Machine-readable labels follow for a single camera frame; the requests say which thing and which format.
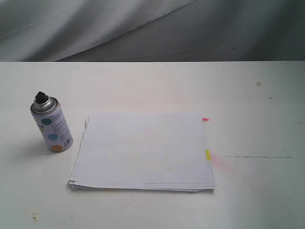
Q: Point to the white paper stack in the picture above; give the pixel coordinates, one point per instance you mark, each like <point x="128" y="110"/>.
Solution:
<point x="144" y="151"/>

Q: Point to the white spray paint can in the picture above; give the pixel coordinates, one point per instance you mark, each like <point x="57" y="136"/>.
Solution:
<point x="49" y="117"/>

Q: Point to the grey backdrop cloth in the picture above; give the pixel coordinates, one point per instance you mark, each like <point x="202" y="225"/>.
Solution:
<point x="151" y="30"/>

